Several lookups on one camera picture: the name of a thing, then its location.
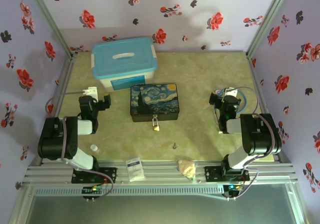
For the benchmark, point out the aluminium frame post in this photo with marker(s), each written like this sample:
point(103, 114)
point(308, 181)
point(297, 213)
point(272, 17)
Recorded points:
point(47, 19)
point(268, 19)

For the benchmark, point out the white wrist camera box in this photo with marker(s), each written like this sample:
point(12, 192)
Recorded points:
point(230, 92)
point(90, 91)

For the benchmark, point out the right circuit board with leds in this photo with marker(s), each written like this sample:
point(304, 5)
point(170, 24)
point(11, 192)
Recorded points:
point(235, 187)

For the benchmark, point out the starry night print tin box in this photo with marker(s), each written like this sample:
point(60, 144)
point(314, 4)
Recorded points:
point(153, 101)

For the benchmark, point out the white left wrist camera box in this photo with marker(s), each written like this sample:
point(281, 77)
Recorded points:
point(90, 91)

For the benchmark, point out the circuit board with leds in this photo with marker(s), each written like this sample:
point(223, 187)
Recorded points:
point(235, 187)
point(93, 189)

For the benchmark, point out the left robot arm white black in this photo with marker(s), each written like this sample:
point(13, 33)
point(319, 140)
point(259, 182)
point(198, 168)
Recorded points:
point(83, 160)

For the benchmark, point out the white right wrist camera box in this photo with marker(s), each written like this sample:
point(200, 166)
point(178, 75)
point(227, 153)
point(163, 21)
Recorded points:
point(230, 92)

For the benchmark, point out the blue lidded plastic storage box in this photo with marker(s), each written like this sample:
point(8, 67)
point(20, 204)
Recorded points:
point(122, 56)

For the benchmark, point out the left circuit board with leds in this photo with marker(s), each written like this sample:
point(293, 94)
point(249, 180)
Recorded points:
point(93, 189)

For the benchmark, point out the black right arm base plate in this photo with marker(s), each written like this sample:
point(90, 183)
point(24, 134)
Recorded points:
point(212, 174)

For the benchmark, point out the beige crumpled plastic bag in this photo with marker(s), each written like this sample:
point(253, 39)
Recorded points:
point(187, 169)

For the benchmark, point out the white paper packet blue label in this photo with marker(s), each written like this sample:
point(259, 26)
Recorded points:
point(135, 167)

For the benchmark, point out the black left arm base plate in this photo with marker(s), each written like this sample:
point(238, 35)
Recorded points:
point(110, 175)

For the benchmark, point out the brass padlock with silver shackle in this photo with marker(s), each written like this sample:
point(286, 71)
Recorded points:
point(156, 127)

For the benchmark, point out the blue stethoscope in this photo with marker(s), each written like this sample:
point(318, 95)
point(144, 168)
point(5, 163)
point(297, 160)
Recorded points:
point(246, 101)

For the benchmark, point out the small white capped bottle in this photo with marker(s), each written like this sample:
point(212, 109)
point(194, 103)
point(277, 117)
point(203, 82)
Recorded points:
point(94, 149)

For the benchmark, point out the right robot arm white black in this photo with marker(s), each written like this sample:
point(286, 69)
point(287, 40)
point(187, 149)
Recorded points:
point(260, 136)

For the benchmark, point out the aluminium frame rail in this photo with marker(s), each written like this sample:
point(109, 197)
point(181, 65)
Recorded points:
point(160, 174)

